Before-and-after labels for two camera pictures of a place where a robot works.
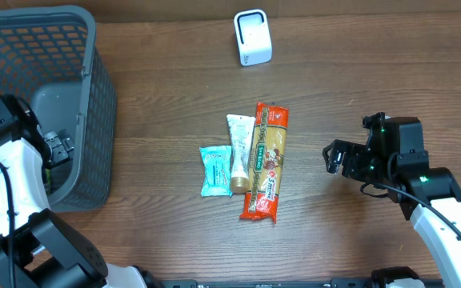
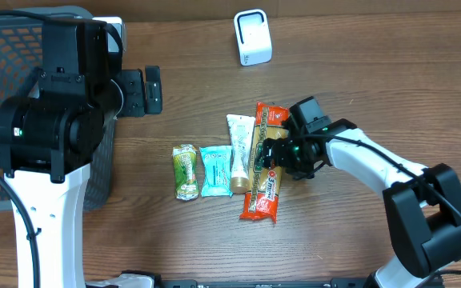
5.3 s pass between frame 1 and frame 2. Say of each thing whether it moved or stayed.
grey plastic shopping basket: stayed
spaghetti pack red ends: stayed
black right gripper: moved
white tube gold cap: stayed
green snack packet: moved
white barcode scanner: stayed
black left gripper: moved
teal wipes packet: stayed
